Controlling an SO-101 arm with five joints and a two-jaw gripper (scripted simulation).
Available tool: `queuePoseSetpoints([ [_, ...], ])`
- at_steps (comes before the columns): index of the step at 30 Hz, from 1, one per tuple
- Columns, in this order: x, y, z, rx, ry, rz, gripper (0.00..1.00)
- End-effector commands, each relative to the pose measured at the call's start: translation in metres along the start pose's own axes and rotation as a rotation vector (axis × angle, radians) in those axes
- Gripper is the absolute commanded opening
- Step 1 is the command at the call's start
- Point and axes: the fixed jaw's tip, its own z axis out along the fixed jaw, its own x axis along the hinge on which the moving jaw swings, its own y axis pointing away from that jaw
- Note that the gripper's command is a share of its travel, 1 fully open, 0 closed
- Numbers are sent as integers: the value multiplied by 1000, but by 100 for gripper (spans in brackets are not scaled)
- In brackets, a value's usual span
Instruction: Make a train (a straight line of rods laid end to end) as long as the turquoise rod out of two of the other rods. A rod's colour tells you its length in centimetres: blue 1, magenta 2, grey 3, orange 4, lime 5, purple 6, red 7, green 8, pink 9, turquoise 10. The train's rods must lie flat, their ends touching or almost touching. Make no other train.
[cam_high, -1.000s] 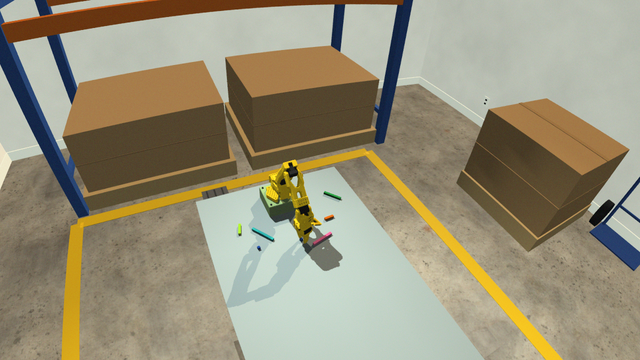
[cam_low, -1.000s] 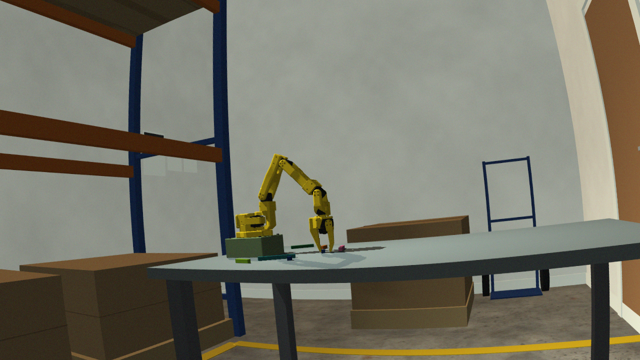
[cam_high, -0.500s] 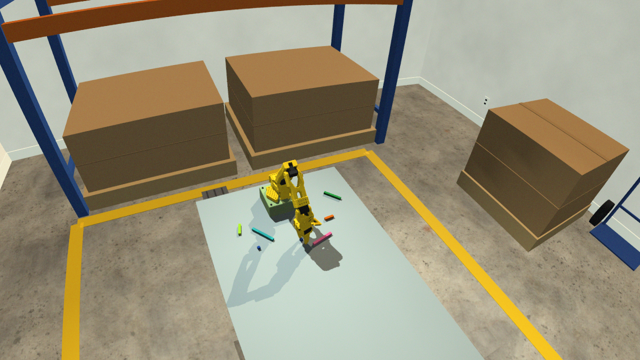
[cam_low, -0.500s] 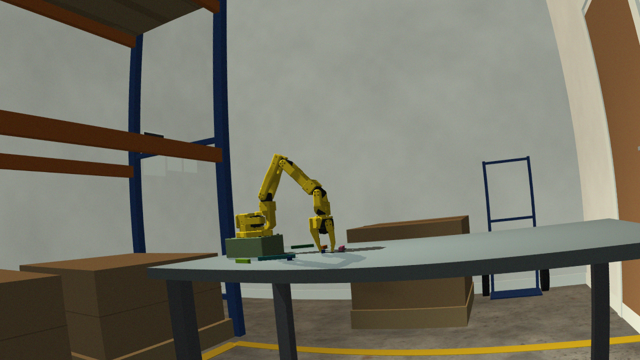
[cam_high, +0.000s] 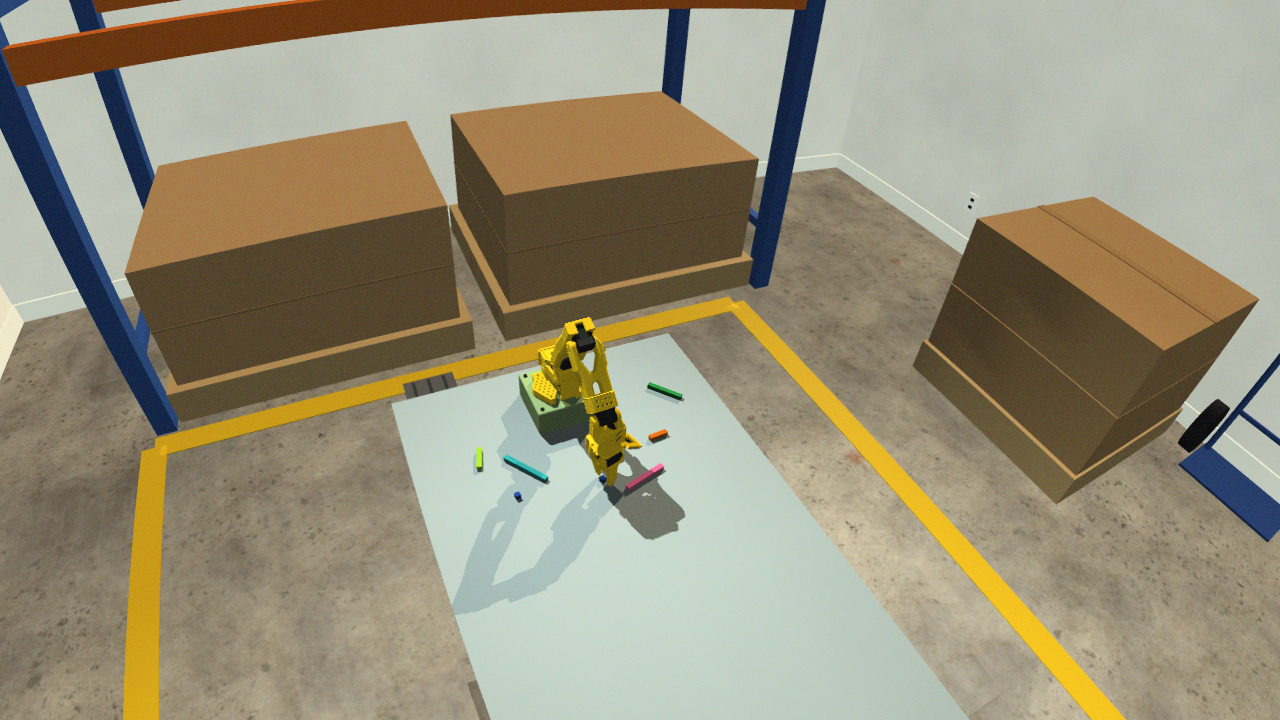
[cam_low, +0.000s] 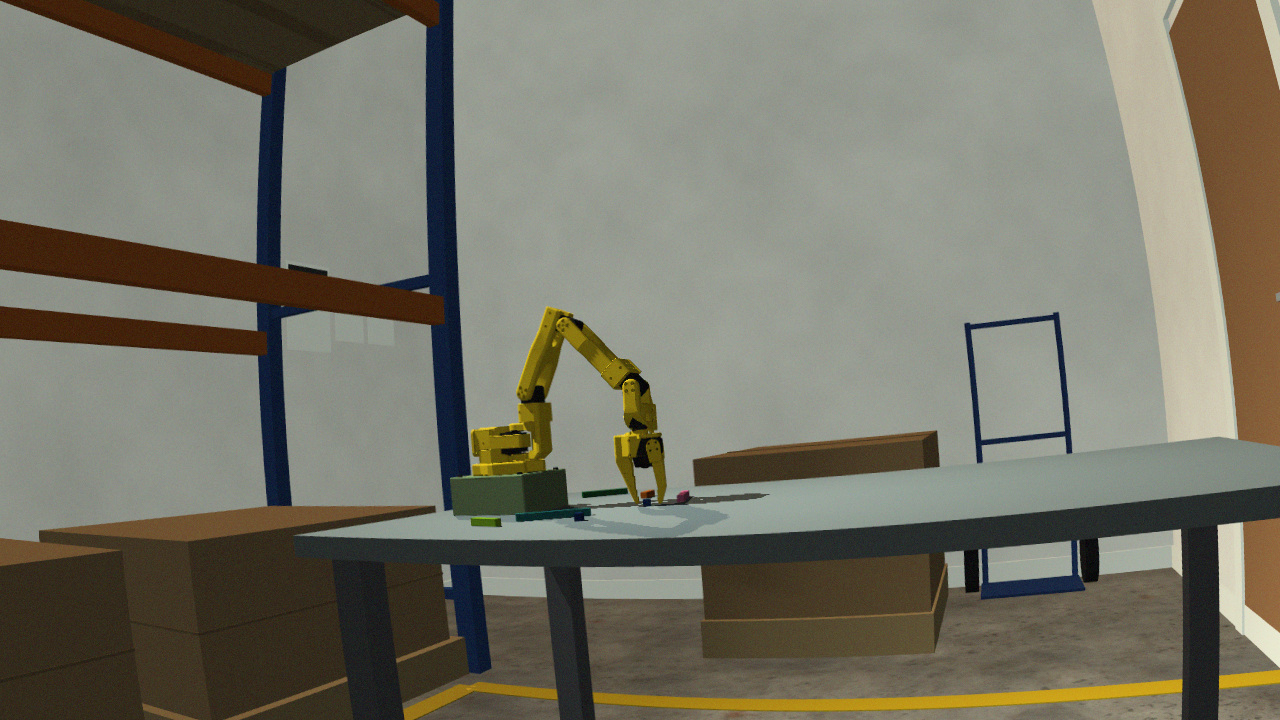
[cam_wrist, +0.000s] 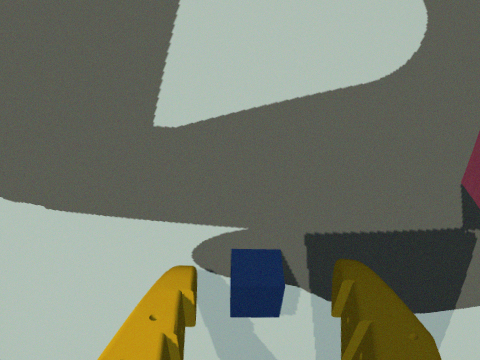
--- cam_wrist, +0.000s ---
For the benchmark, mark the small blue cube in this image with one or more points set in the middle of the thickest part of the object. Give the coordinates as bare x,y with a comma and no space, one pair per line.
256,283

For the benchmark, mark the pink rod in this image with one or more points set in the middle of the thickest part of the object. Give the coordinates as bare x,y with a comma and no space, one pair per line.
471,178

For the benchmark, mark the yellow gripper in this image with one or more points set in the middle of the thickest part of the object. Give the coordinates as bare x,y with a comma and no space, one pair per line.
375,323

